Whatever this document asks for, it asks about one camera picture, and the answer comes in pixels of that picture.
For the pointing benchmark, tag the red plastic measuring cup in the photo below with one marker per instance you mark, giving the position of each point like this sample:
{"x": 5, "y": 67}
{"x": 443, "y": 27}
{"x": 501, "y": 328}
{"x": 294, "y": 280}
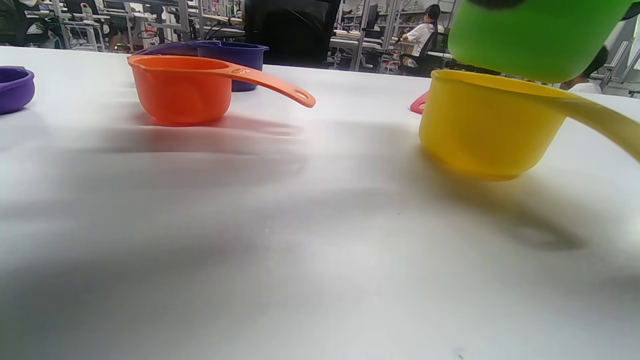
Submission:
{"x": 419, "y": 103}

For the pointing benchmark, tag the yellow plastic measuring cup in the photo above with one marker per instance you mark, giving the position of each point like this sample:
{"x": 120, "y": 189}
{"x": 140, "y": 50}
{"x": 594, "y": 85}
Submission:
{"x": 490, "y": 130}

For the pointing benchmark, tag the person's right hand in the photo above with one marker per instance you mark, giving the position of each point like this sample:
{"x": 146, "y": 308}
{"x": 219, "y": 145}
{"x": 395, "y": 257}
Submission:
{"x": 497, "y": 4}

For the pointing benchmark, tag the purple plastic measuring cup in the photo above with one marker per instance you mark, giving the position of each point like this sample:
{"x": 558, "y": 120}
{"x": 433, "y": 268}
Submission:
{"x": 15, "y": 90}

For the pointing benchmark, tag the navy plastic measuring cup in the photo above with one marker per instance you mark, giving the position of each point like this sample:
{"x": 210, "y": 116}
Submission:
{"x": 245, "y": 57}

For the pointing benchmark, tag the orange plastic measuring cup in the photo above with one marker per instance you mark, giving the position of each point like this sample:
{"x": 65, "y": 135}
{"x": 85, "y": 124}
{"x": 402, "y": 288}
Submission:
{"x": 180, "y": 92}

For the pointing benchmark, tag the black mesh office chair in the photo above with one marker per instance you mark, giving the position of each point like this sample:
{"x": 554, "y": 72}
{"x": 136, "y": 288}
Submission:
{"x": 292, "y": 32}

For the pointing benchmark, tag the green plastic measuring cup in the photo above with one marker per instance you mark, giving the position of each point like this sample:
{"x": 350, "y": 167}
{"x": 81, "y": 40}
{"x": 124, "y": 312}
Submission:
{"x": 530, "y": 40}

